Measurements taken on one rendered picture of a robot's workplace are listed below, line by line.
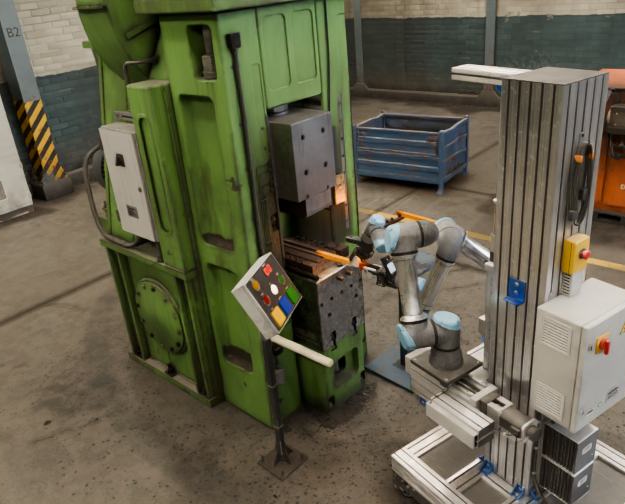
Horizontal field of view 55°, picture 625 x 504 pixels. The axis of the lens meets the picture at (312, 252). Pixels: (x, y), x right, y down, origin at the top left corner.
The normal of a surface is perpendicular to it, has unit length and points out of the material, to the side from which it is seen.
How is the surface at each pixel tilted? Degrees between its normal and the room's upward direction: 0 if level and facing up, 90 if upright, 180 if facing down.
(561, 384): 90
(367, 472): 0
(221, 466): 0
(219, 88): 89
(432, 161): 90
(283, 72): 90
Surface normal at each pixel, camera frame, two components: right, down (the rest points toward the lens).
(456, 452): -0.09, -0.90
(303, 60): 0.74, 0.23
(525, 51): -0.64, 0.37
